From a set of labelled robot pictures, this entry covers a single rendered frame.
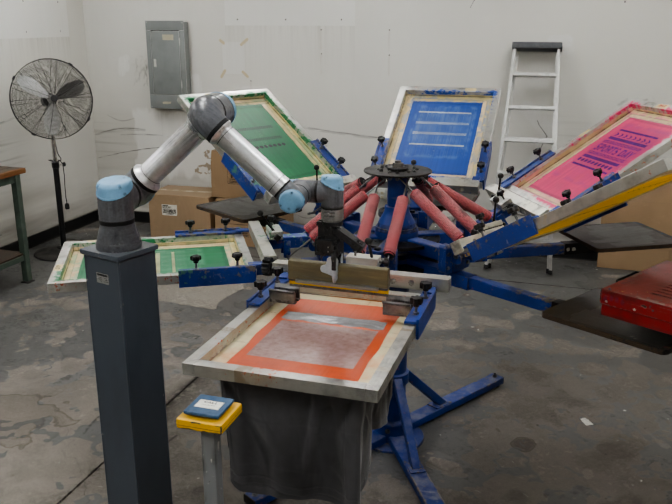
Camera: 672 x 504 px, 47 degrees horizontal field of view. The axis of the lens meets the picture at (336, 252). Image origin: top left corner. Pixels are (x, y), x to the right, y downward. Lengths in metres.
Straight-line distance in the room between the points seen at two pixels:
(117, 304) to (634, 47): 4.84
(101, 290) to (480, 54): 4.53
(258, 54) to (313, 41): 0.53
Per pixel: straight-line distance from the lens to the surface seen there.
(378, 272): 2.59
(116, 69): 7.82
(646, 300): 2.59
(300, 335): 2.54
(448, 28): 6.64
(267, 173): 2.45
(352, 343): 2.47
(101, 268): 2.70
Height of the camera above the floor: 1.94
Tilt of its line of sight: 17 degrees down
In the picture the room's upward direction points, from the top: straight up
